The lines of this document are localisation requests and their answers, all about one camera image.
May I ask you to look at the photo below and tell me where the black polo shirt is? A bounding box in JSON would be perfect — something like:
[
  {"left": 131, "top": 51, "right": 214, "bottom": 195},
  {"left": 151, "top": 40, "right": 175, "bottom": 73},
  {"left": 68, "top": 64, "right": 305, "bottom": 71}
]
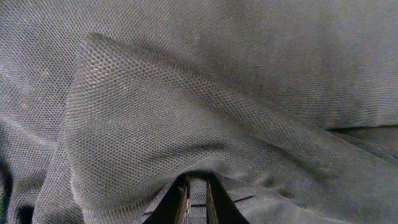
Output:
[{"left": 1, "top": 1, "right": 397, "bottom": 223}]

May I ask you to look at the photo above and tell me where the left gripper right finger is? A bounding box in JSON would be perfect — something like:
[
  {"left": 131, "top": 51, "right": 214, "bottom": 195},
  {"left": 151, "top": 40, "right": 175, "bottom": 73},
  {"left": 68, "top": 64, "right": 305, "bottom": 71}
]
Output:
[{"left": 206, "top": 174, "right": 249, "bottom": 224}]

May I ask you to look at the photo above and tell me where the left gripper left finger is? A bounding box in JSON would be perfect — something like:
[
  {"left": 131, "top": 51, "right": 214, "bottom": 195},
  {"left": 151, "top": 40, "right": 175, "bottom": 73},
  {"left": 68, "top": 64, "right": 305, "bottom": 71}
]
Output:
[{"left": 143, "top": 174, "right": 189, "bottom": 224}]

